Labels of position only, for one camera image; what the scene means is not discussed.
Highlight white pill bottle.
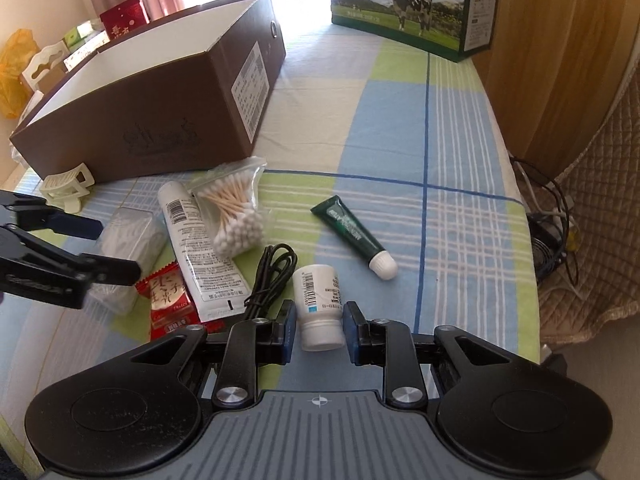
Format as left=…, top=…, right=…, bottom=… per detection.
left=292, top=264, right=347, bottom=352

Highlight white squeeze tube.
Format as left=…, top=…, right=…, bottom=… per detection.
left=157, top=181, right=251, bottom=323

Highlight milk carton with cow print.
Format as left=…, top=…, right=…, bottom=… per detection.
left=325, top=0, right=503, bottom=63

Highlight white paper packet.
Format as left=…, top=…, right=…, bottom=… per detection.
left=64, top=40, right=111, bottom=72

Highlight red gift bag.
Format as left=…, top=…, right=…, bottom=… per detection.
left=99, top=0, right=150, bottom=36

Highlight black cable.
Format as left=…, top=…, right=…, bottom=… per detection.
left=243, top=244, right=299, bottom=321

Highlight yellow plastic bag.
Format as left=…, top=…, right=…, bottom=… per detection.
left=0, top=29, right=40, bottom=120

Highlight red snack packet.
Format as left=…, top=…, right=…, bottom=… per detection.
left=135, top=262, right=226, bottom=343

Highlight green tube with white cap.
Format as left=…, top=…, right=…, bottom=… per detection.
left=310, top=196, right=399, bottom=280

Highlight beige quilted cover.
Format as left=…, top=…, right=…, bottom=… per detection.
left=537, top=60, right=640, bottom=346

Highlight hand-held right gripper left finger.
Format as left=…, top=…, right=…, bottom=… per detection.
left=131, top=300, right=297, bottom=409

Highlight clear plastic box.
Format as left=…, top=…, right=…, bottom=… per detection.
left=87, top=207, right=168, bottom=316

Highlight white carton with handle cutout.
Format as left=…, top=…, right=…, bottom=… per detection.
left=20, top=44, right=68, bottom=93

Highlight green and white boxes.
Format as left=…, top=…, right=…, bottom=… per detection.
left=62, top=19, right=108, bottom=51

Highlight bag of cotton swabs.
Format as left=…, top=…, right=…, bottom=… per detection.
left=187, top=156, right=273, bottom=261

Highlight power strip with cables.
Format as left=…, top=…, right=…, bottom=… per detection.
left=510, top=157, right=583, bottom=286

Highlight black device with cables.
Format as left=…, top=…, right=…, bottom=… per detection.
left=526, top=211, right=570, bottom=277

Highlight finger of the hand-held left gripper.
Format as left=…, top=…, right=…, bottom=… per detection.
left=0, top=225, right=142, bottom=286
left=0, top=191, right=103, bottom=242

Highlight white hair claw clip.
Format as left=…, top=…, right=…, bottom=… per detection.
left=39, top=161, right=95, bottom=213

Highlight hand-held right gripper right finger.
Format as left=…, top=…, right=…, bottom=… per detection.
left=344, top=301, right=511, bottom=408

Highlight brown cardboard box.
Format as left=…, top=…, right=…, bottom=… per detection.
left=9, top=0, right=287, bottom=181

